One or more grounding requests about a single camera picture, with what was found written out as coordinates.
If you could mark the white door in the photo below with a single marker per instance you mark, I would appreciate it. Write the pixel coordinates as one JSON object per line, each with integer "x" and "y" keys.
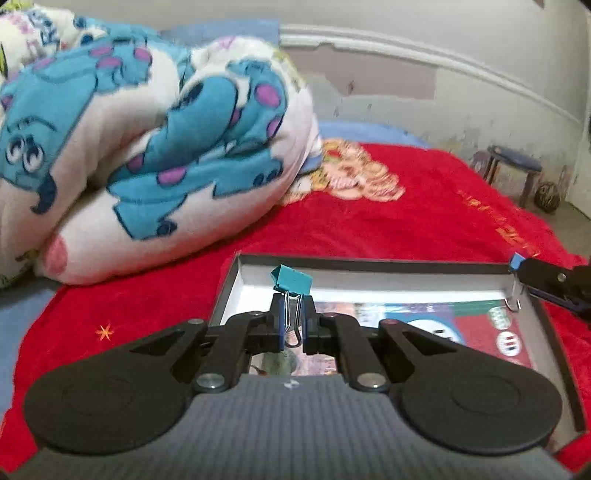
{"x": 582, "y": 161}

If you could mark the patterned ball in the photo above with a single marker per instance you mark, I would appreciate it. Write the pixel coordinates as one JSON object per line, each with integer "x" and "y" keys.
{"x": 548, "y": 196}

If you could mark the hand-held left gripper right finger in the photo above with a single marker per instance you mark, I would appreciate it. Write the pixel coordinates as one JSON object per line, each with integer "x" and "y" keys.
{"x": 308, "y": 323}

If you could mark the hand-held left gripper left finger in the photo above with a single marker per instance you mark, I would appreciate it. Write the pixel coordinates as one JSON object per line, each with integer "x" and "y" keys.
{"x": 277, "y": 318}

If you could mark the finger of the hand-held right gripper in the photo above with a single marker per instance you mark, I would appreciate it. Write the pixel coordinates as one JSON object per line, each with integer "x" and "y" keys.
{"x": 540, "y": 272}
{"x": 572, "y": 304}

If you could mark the white wall moulding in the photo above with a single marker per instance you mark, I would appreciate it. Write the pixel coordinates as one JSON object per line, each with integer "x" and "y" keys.
{"x": 415, "y": 48}

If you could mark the colourful printed book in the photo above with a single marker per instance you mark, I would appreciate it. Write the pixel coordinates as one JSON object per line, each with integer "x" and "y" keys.
{"x": 461, "y": 323}

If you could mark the red blanket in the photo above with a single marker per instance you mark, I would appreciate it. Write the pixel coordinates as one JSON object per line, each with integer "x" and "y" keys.
{"x": 392, "y": 221}

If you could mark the cartoon print blanket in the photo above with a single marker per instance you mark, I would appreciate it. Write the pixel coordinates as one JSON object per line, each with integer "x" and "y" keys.
{"x": 138, "y": 115}

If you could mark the blue round stool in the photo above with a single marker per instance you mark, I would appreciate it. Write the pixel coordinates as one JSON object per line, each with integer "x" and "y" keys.
{"x": 515, "y": 159}

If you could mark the blue binder clip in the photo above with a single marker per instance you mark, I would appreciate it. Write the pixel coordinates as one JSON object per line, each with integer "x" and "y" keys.
{"x": 515, "y": 264}
{"x": 293, "y": 279}

